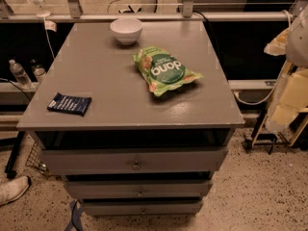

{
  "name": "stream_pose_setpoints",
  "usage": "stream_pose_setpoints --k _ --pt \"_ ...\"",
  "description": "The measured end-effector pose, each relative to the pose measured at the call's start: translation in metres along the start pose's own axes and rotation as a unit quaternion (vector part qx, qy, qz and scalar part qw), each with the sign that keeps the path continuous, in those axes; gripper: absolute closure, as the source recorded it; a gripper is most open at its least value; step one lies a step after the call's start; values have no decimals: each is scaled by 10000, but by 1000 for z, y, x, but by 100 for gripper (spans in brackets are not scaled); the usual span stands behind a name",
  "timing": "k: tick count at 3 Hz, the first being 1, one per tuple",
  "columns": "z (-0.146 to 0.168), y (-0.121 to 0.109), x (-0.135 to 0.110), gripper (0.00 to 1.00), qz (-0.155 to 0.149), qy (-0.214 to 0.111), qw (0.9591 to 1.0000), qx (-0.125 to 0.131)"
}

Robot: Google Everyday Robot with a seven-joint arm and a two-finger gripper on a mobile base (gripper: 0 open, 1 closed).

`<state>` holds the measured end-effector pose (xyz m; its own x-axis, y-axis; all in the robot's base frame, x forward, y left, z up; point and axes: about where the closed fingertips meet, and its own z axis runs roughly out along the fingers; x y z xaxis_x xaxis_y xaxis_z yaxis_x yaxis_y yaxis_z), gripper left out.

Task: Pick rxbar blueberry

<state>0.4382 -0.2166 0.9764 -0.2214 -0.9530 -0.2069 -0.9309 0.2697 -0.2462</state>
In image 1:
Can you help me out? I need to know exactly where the clear water bottle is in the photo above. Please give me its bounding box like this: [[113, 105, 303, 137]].
[[30, 59, 46, 83], [9, 60, 32, 90]]

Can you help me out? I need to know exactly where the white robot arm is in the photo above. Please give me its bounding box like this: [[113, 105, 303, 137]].
[[264, 6, 308, 67]]

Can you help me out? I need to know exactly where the white ceramic bowl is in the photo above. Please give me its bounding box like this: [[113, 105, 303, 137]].
[[110, 18, 143, 45]]

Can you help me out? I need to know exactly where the black wheeled stand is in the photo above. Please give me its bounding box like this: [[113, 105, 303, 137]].
[[243, 108, 308, 154]]

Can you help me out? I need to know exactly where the dark blue rxbar wrapper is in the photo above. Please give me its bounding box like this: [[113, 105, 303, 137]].
[[47, 92, 91, 116]]

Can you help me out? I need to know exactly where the white sneaker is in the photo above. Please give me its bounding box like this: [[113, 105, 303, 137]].
[[0, 176, 32, 205]]

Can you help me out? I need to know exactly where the clear water bottle left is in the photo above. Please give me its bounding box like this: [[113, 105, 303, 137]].
[[9, 60, 32, 90]]

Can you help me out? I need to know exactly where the grey drawer cabinet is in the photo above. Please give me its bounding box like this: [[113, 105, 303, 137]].
[[18, 21, 244, 216]]

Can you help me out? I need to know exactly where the clear water bottle right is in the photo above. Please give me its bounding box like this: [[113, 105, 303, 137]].
[[30, 59, 46, 83]]

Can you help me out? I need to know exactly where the wire basket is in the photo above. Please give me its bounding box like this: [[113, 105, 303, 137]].
[[25, 143, 52, 177]]

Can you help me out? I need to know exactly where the blue strap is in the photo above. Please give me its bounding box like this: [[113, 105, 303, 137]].
[[64, 199, 85, 231]]

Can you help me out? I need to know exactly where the green snack bag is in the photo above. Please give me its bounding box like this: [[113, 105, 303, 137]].
[[132, 46, 203, 97]]

